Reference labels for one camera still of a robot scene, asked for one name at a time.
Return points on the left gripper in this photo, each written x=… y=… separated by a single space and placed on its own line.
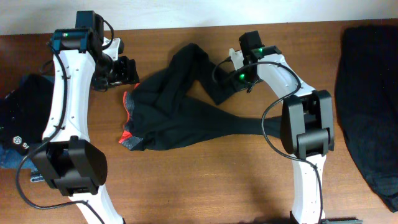
x=128 y=74

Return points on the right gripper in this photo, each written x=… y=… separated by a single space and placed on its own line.
x=239 y=84

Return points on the black leggings red grey waistband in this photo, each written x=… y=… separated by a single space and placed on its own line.
x=161 y=116

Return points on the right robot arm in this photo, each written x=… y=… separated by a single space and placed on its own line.
x=306 y=127

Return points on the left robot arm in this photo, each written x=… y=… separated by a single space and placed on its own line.
x=84 y=60

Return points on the folded black shirt with logo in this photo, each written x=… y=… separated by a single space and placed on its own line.
x=21 y=115

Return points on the black garment pile right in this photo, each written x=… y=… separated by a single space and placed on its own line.
x=366 y=105

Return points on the folded blue jeans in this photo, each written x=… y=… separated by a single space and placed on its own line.
x=12 y=160

